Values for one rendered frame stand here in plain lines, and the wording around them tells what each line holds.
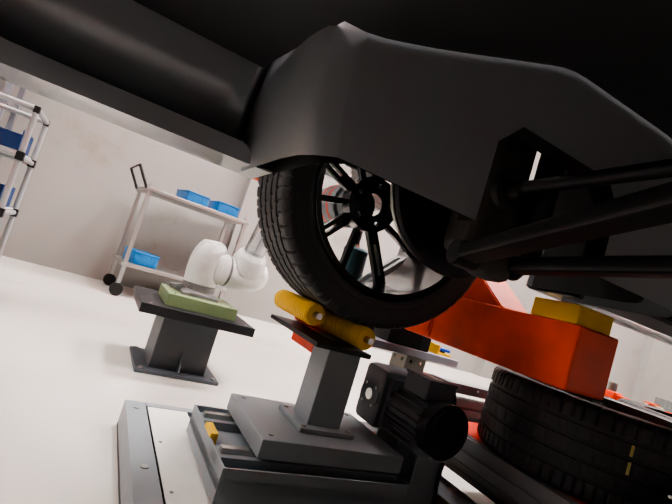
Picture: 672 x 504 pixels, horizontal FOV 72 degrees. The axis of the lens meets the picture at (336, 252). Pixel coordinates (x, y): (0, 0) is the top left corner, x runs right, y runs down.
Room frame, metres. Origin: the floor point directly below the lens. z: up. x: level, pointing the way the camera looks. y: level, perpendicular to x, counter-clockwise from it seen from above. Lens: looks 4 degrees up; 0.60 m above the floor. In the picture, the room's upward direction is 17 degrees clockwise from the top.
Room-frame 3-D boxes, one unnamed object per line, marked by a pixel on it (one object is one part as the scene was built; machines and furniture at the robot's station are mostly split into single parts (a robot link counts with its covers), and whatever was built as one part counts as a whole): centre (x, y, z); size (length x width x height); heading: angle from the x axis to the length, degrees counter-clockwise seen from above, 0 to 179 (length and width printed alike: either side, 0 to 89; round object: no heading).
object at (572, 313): (1.21, -0.64, 0.70); 0.14 x 0.14 x 0.05; 26
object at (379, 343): (1.89, -0.39, 0.44); 0.43 x 0.17 x 0.03; 116
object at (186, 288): (2.20, 0.60, 0.38); 0.22 x 0.18 x 0.06; 122
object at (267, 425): (1.26, -0.08, 0.32); 0.40 x 0.30 x 0.28; 116
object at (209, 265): (2.22, 0.57, 0.52); 0.18 x 0.16 x 0.22; 123
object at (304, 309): (1.27, 0.06, 0.51); 0.29 x 0.06 x 0.06; 26
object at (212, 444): (1.25, -0.06, 0.13); 0.50 x 0.36 x 0.10; 116
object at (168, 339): (2.21, 0.58, 0.15); 0.50 x 0.50 x 0.30; 27
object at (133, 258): (4.09, 1.39, 0.53); 1.07 x 0.63 x 1.06; 117
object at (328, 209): (1.48, 0.02, 0.85); 0.21 x 0.14 x 0.14; 26
